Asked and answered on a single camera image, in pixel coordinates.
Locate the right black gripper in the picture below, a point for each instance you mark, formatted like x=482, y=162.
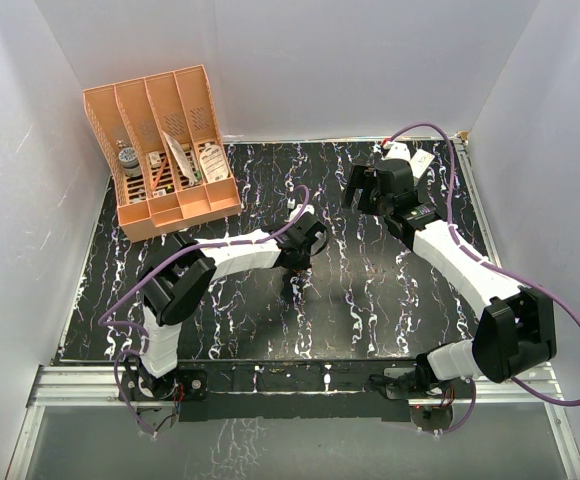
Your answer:
x=356, y=182

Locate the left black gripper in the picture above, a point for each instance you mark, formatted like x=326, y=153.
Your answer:
x=303, y=264

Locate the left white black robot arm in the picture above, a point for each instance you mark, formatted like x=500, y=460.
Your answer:
x=175, y=293

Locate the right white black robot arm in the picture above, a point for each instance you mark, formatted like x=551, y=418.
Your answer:
x=516, y=329

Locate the white red small box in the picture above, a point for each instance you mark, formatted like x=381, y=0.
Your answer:
x=420, y=162

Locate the white label packet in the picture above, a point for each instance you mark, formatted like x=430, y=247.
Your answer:
x=213, y=162

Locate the white packaged card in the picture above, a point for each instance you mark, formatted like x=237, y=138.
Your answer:
x=183, y=161

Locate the orange pencil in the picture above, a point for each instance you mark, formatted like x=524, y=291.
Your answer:
x=159, y=174

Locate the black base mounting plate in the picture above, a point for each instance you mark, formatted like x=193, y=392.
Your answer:
x=198, y=391

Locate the orange plastic file organizer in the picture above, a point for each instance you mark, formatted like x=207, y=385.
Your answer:
x=137, y=112

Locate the grey round tin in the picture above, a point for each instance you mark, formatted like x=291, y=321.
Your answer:
x=128, y=160

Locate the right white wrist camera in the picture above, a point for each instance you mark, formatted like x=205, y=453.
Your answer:
x=396, y=150

